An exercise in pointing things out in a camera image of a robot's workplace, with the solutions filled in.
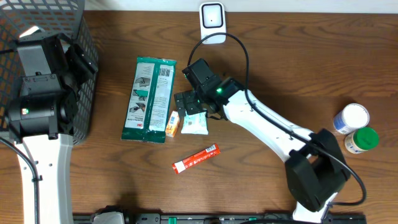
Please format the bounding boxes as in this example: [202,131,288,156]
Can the mint green wipes pack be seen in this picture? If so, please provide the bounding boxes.
[181,112,208,135]

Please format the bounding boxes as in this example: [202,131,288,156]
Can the red snack bar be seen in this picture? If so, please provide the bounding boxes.
[172,144,221,174]

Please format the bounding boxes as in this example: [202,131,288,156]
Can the grey plastic mesh basket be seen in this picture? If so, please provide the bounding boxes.
[1,1,98,144]

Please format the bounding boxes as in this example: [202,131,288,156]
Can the green white 3M package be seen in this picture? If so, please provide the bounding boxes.
[121,57,177,144]

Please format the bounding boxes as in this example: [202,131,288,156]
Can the green lid jar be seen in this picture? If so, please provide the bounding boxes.
[344,127,379,154]

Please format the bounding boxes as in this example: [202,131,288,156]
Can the white barcode scanner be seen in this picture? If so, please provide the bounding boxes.
[199,2,226,39]

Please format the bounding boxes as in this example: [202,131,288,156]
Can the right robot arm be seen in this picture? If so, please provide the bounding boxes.
[174,58,351,223]

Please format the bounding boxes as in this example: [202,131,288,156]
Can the white blue label jar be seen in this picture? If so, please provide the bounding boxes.
[333,103,370,134]

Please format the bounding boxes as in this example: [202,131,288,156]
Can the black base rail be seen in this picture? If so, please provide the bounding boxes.
[73,205,368,224]

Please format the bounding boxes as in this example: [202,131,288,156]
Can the orange Kleenex tissue pack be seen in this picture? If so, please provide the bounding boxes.
[165,111,180,138]

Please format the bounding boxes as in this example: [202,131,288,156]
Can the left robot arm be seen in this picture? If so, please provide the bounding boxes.
[2,26,98,223]

